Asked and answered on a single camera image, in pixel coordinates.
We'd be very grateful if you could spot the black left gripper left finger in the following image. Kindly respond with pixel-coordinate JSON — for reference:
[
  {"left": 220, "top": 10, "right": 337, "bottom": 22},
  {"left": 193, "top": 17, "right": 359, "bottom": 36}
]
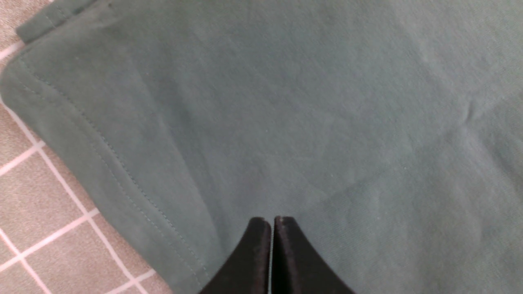
[{"left": 201, "top": 217, "right": 272, "bottom": 294}]

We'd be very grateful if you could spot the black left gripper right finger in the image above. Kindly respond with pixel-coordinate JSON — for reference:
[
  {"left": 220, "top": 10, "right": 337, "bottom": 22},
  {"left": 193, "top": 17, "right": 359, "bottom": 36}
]
[{"left": 271, "top": 216, "right": 354, "bottom": 294}]

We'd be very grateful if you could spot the green long-sleeved shirt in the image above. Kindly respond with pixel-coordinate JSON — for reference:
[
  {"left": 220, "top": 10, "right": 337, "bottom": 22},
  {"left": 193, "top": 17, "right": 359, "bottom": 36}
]
[{"left": 1, "top": 0, "right": 522, "bottom": 294}]

